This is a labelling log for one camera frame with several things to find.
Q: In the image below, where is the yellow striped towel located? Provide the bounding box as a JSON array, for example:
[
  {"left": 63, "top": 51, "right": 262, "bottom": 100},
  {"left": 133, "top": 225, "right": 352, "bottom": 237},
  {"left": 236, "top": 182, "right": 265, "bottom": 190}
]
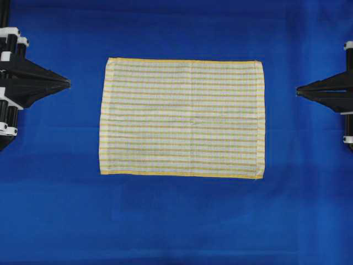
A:
[{"left": 99, "top": 57, "right": 266, "bottom": 179}]

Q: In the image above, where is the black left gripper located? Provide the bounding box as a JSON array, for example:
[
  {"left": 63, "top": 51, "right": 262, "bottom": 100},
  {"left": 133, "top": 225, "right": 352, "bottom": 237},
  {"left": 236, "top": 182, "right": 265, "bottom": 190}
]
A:
[{"left": 1, "top": 26, "right": 71, "bottom": 136}]

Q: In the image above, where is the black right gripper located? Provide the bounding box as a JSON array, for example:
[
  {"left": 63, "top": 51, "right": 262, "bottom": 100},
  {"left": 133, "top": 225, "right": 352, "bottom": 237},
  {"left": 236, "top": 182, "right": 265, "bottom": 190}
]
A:
[{"left": 296, "top": 40, "right": 353, "bottom": 151}]

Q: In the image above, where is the black frame post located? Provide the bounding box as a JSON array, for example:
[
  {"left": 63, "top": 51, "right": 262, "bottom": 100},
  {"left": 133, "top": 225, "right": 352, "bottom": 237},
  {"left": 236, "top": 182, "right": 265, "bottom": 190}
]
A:
[{"left": 0, "top": 0, "right": 10, "bottom": 28}]

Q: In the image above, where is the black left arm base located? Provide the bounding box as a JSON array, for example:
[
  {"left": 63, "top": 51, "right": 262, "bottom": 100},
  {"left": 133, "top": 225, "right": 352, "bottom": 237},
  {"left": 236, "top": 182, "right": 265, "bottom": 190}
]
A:
[{"left": 0, "top": 135, "right": 15, "bottom": 151}]

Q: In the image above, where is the blue table cloth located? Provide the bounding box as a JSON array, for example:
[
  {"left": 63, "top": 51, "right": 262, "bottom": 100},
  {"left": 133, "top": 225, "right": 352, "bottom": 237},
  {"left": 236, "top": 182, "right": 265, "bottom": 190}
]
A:
[{"left": 1, "top": 1, "right": 352, "bottom": 264}]

